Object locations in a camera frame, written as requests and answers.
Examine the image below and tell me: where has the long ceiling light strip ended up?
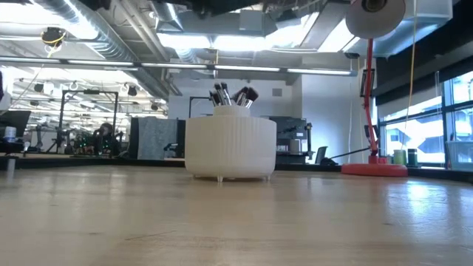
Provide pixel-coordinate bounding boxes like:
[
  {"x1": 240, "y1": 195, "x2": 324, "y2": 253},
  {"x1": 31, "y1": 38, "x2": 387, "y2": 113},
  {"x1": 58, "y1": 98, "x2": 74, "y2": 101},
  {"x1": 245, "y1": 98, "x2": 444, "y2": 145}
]
[{"x1": 0, "y1": 55, "x2": 358, "y2": 78}]

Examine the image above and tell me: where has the grey partition panel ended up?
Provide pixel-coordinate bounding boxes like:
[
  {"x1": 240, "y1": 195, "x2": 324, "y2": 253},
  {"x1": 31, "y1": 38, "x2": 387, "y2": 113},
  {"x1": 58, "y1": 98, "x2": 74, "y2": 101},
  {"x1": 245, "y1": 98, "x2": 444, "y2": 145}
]
[{"x1": 129, "y1": 116, "x2": 186, "y2": 160}]

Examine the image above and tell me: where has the window with black frame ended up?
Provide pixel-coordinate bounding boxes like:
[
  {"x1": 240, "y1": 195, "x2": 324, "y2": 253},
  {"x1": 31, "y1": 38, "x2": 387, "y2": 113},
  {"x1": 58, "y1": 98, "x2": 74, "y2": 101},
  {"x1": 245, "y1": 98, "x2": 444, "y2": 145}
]
[{"x1": 376, "y1": 69, "x2": 473, "y2": 169}]

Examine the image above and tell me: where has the black makeup brush silver ferrule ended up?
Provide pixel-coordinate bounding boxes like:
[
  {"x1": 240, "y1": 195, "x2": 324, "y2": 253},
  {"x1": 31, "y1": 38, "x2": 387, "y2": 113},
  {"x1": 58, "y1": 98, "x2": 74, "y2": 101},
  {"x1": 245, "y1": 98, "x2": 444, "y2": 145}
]
[{"x1": 214, "y1": 82, "x2": 227, "y2": 107}]

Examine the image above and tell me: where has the red desk lamp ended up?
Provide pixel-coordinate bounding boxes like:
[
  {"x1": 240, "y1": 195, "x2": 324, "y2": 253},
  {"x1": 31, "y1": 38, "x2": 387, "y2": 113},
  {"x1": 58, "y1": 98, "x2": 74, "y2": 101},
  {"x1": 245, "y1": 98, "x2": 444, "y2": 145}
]
[{"x1": 341, "y1": 0, "x2": 409, "y2": 178}]

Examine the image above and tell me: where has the dark office chair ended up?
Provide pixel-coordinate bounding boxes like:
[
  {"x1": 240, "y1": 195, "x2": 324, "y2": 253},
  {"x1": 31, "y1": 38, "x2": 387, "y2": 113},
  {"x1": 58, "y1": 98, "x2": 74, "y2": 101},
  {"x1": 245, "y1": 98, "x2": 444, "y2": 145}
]
[{"x1": 314, "y1": 146, "x2": 329, "y2": 166}]

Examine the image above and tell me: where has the grey ceiling box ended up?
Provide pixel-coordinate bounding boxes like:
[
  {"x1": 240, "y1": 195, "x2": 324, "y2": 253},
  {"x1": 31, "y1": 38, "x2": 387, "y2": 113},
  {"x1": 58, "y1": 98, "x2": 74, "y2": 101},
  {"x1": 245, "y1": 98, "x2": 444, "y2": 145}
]
[{"x1": 239, "y1": 9, "x2": 265, "y2": 33}]

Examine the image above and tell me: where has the silver ventilation duct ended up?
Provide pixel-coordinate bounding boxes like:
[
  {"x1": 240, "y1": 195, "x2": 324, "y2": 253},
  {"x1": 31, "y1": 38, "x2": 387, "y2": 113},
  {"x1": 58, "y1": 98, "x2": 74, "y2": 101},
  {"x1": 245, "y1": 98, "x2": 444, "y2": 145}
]
[{"x1": 35, "y1": 0, "x2": 174, "y2": 98}]

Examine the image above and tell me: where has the black wall panel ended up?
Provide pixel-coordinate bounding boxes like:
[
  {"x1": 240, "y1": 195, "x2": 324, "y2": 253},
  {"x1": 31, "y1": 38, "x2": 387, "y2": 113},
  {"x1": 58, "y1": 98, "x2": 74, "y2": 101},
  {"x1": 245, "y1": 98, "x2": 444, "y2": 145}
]
[{"x1": 359, "y1": 68, "x2": 376, "y2": 98}]

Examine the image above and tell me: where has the dark green canister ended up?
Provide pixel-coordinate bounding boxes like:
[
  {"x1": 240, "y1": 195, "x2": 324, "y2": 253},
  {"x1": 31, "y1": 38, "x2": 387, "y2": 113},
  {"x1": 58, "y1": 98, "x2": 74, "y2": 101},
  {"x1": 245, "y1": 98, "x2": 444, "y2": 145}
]
[{"x1": 406, "y1": 148, "x2": 419, "y2": 168}]

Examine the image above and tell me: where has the black aluminium table frame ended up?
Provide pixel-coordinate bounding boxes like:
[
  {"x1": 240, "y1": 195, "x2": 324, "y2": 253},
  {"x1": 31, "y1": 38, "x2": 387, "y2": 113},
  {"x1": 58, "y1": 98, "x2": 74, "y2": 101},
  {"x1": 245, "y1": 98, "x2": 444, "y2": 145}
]
[{"x1": 0, "y1": 155, "x2": 473, "y2": 184}]

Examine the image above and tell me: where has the person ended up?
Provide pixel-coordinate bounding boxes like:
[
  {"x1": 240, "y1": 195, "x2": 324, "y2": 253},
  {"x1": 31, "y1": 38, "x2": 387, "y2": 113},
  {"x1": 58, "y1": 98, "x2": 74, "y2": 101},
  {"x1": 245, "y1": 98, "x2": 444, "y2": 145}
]
[{"x1": 91, "y1": 122, "x2": 121, "y2": 157}]

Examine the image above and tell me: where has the light green cup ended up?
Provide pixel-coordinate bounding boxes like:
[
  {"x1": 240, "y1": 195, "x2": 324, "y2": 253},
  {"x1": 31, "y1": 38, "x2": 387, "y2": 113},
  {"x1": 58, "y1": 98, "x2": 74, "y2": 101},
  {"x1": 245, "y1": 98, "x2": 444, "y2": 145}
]
[{"x1": 392, "y1": 149, "x2": 407, "y2": 166}]

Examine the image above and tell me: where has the black lamp cord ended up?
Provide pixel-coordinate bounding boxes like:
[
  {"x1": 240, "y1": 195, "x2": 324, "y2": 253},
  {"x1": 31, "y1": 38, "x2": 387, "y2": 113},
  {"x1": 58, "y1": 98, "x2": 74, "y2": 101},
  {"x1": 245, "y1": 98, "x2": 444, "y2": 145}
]
[{"x1": 319, "y1": 146, "x2": 373, "y2": 166}]

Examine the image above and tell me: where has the black monitor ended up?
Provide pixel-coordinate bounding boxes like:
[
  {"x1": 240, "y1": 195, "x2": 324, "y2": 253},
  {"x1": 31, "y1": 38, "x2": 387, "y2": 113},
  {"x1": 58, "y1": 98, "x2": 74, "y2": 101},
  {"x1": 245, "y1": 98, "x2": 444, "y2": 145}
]
[{"x1": 0, "y1": 109, "x2": 33, "y2": 138}]

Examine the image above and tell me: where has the white round compartment organizer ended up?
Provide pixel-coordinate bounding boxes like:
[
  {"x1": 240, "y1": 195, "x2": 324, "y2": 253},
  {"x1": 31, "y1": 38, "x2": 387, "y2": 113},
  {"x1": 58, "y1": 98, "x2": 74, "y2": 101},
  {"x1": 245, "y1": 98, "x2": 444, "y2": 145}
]
[{"x1": 184, "y1": 105, "x2": 278, "y2": 183}]

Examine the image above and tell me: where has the white rectangular duct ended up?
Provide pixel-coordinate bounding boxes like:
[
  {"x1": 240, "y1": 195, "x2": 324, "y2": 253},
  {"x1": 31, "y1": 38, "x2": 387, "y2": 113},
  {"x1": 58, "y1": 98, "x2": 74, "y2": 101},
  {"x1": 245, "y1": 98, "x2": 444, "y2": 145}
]
[{"x1": 404, "y1": 0, "x2": 454, "y2": 23}]

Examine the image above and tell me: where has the yellow hanging cord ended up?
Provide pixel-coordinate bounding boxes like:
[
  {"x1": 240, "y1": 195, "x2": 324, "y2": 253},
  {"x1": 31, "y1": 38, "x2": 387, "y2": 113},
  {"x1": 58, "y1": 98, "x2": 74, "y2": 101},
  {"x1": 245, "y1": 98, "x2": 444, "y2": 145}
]
[{"x1": 401, "y1": 0, "x2": 418, "y2": 151}]

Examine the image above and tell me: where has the black metal rig frame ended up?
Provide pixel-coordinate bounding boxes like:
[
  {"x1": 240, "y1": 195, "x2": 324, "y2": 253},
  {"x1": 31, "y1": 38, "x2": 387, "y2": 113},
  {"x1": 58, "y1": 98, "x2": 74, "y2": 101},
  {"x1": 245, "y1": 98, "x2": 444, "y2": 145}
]
[{"x1": 58, "y1": 89, "x2": 120, "y2": 153}]

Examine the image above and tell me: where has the thin black stand frame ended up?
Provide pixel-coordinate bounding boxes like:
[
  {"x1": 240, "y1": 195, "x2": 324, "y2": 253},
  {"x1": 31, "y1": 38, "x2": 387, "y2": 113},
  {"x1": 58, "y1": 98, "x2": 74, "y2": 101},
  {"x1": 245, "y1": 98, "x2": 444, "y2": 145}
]
[{"x1": 188, "y1": 95, "x2": 212, "y2": 120}]

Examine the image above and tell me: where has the black overhead beam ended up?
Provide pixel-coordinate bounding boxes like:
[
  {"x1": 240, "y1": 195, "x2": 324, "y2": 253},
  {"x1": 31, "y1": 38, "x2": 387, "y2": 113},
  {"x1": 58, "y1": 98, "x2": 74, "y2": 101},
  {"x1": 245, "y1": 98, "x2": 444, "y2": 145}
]
[{"x1": 77, "y1": 0, "x2": 352, "y2": 18}]

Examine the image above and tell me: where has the black machine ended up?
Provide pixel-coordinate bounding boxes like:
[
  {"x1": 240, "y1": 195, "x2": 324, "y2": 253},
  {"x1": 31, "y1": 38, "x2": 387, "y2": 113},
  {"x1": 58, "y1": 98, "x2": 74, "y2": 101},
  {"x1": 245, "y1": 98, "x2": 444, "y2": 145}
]
[{"x1": 268, "y1": 116, "x2": 314, "y2": 165}]

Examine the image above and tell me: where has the black makeup brushes bundle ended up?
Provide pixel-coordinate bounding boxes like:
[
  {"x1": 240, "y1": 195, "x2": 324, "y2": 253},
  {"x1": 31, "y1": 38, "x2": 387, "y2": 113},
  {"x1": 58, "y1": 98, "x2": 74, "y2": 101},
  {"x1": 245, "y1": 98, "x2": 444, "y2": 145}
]
[{"x1": 244, "y1": 86, "x2": 259, "y2": 109}]

